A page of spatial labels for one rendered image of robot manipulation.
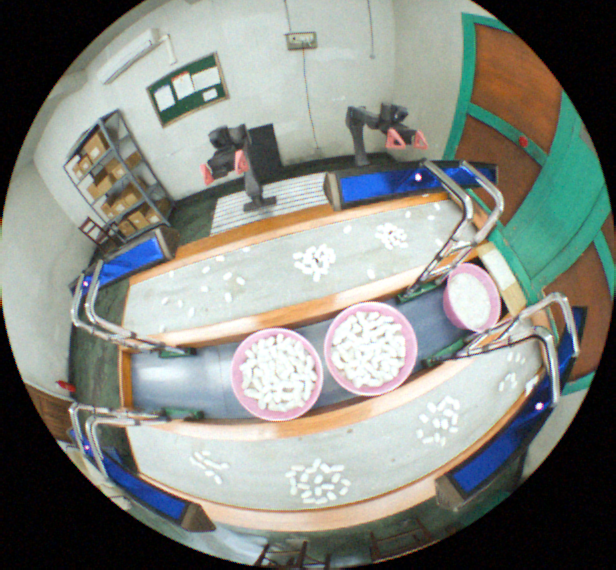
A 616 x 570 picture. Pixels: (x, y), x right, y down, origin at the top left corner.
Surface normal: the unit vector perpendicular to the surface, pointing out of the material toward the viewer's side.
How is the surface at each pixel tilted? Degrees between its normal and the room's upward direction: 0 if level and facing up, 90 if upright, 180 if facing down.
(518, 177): 90
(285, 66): 90
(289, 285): 0
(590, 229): 90
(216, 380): 0
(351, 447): 0
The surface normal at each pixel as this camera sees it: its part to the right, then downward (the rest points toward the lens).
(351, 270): -0.11, -0.54
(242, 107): 0.20, 0.81
